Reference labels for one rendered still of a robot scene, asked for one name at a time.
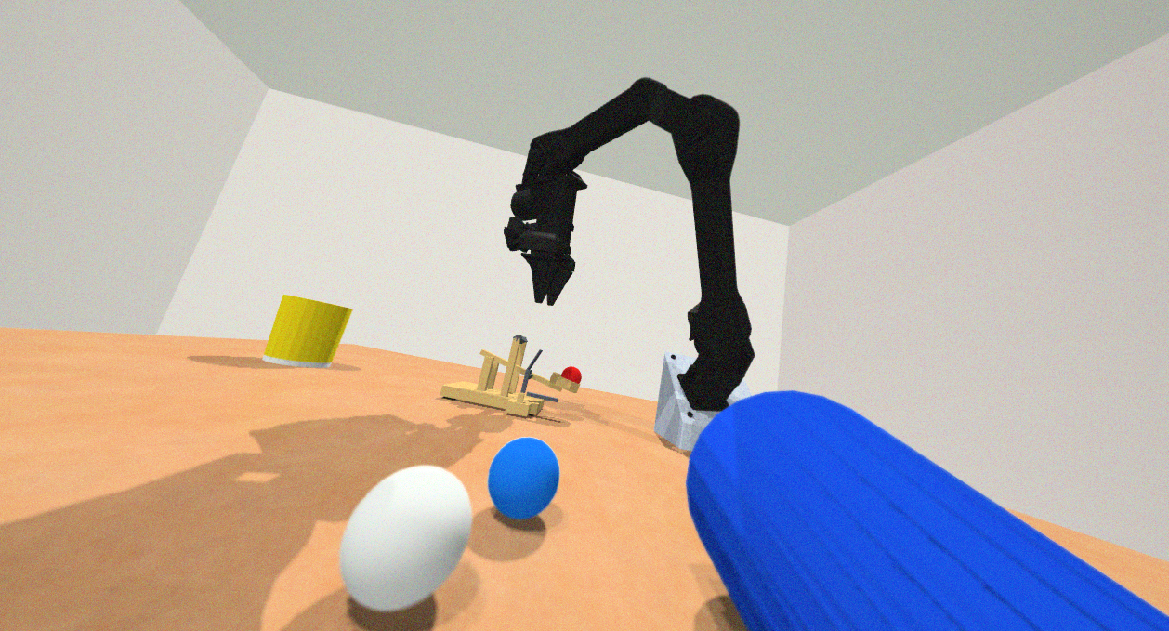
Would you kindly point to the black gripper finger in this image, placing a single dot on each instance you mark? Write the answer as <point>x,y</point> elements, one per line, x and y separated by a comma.
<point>557,285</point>
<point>544,270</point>

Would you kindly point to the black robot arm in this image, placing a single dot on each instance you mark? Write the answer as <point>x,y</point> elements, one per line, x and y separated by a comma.
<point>705,131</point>

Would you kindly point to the blue rounded cylinder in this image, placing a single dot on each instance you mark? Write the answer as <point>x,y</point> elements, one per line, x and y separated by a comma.
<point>816,519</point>

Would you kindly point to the white egg-shaped object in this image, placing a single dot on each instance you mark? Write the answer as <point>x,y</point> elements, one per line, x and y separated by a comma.
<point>405,538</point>

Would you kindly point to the yellow cup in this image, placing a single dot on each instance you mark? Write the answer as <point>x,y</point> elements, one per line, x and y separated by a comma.
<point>306,333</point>

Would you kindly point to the blue ball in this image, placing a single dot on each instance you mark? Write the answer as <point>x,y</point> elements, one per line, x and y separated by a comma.
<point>523,478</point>

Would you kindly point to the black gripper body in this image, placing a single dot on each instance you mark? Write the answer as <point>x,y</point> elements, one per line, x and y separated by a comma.
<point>553,239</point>

